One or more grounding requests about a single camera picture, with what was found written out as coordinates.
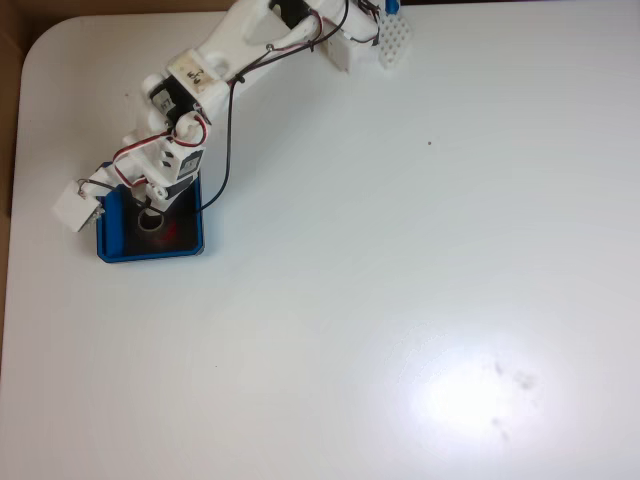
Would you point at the white camera box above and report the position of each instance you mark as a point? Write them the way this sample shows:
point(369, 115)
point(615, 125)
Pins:
point(76, 210)

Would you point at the white perforated plate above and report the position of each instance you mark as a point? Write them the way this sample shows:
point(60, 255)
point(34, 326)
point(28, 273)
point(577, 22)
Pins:
point(395, 37)

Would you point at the red tape roll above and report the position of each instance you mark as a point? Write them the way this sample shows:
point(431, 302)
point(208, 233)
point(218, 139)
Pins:
point(169, 234)

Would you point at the black pad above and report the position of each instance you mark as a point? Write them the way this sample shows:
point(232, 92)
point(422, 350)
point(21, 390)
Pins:
point(186, 235)

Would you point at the blue square box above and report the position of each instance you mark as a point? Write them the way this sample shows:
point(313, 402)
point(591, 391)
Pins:
point(112, 235)

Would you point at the blue clamp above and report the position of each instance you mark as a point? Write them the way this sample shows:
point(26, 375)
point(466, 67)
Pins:
point(392, 5)

